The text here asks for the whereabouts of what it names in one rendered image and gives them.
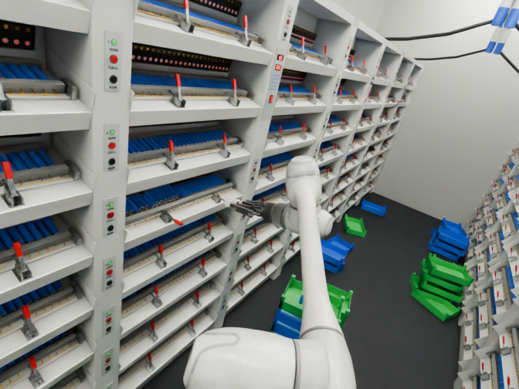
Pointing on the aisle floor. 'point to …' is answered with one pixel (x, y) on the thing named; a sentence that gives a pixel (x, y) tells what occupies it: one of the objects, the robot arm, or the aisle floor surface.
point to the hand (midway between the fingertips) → (232, 203)
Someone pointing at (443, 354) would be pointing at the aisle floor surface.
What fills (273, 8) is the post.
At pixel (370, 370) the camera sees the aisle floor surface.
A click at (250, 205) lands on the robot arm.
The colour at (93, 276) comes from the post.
